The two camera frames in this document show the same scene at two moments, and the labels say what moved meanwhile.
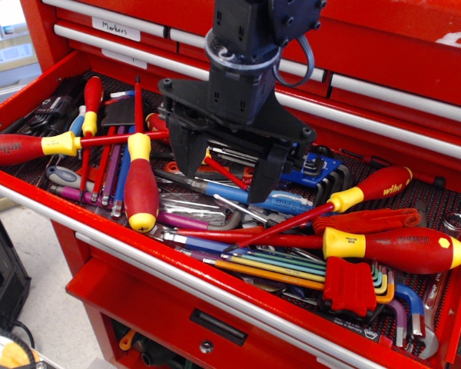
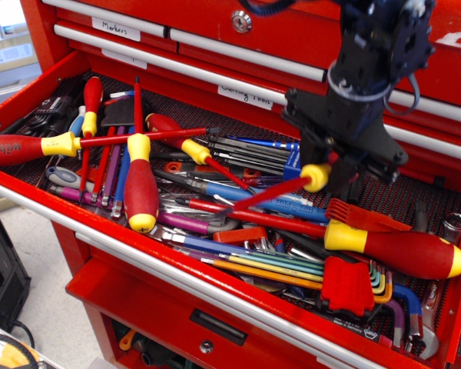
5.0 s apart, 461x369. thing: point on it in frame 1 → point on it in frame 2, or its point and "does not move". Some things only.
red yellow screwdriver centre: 162,123 does not move
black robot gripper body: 238,108 → 348,119
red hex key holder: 349,286 does not move
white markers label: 117,29 does not move
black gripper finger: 190,147 → 313,152
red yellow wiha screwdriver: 376,185 → 316,177
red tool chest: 362,254 does not move
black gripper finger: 267,171 → 345,178
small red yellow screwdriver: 93,97 does not move
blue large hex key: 416,306 does not move
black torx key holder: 53,116 does not move
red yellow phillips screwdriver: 140,197 does not move
